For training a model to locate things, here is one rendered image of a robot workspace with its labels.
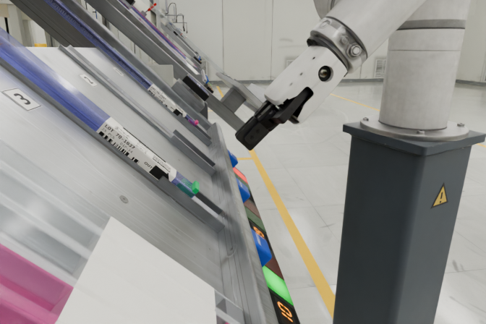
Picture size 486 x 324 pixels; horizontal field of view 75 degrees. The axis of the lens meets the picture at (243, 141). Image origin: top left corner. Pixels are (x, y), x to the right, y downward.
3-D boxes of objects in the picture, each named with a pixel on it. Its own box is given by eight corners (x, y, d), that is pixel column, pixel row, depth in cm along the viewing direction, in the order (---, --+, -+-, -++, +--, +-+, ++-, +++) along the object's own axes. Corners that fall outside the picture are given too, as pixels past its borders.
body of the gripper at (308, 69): (367, 72, 41) (304, 134, 42) (334, 68, 50) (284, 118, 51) (330, 28, 38) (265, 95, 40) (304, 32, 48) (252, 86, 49)
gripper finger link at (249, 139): (287, 123, 43) (253, 157, 44) (281, 118, 46) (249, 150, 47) (271, 106, 42) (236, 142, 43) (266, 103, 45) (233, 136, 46)
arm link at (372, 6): (309, 12, 46) (348, 20, 38) (377, -58, 45) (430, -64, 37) (337, 53, 51) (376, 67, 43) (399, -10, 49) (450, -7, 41)
